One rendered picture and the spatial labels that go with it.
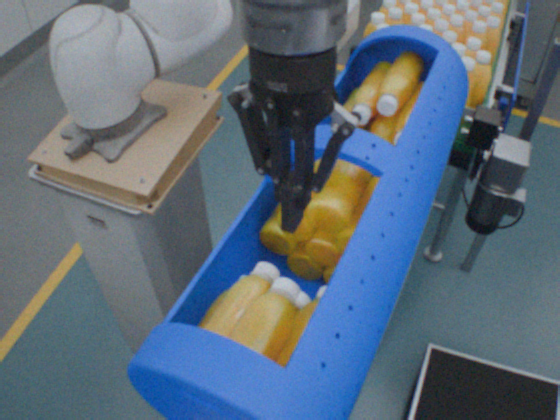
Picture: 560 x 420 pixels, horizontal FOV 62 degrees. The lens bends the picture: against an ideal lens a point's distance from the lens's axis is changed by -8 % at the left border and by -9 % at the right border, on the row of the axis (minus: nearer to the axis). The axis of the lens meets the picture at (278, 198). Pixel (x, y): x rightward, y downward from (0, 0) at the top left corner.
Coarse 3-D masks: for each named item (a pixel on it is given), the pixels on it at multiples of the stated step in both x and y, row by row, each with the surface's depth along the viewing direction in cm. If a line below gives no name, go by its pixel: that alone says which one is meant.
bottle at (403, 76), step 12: (396, 60) 105; (408, 60) 103; (420, 60) 105; (396, 72) 100; (408, 72) 101; (420, 72) 105; (384, 84) 99; (396, 84) 98; (408, 84) 99; (396, 96) 97; (408, 96) 99
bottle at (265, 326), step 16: (272, 288) 67; (256, 304) 64; (272, 304) 63; (288, 304) 65; (240, 320) 63; (256, 320) 62; (272, 320) 62; (288, 320) 63; (240, 336) 60; (256, 336) 60; (272, 336) 61; (288, 336) 63; (272, 352) 60
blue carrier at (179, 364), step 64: (448, 64) 98; (320, 128) 81; (448, 128) 91; (256, 192) 85; (384, 192) 72; (256, 256) 88; (384, 256) 68; (192, 320) 75; (320, 320) 58; (384, 320) 67; (192, 384) 51; (256, 384) 51; (320, 384) 54
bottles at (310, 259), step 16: (352, 96) 112; (368, 128) 111; (384, 128) 102; (272, 224) 86; (272, 240) 88; (288, 240) 85; (320, 240) 82; (288, 256) 89; (304, 256) 87; (320, 256) 85; (336, 256) 82; (304, 272) 90; (320, 272) 88; (304, 304) 76; (208, 320) 73
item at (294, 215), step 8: (288, 192) 52; (288, 200) 53; (296, 200) 54; (288, 208) 54; (296, 208) 55; (288, 216) 55; (296, 216) 56; (288, 224) 56; (296, 224) 57; (288, 232) 57
